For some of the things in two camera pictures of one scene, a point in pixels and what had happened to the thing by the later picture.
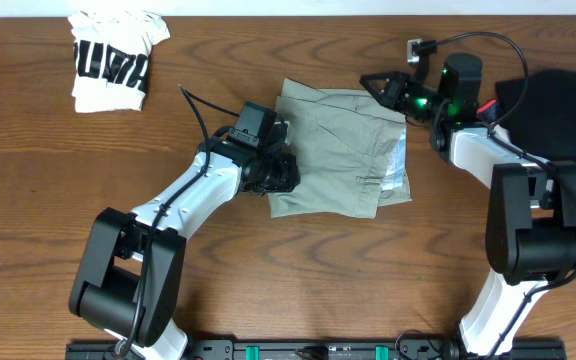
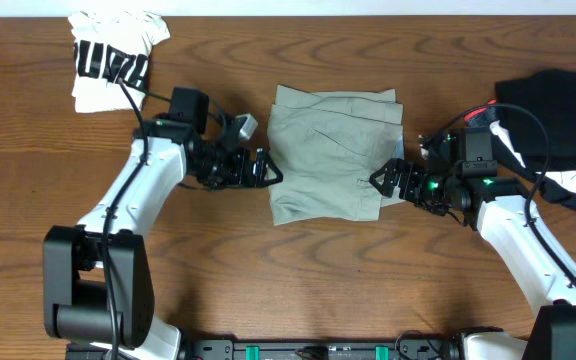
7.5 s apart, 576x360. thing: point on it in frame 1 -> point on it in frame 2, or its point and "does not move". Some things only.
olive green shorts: x=351 y=148 does not move
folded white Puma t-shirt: x=111 y=58 does not move
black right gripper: x=398 y=84 -> x=414 y=172
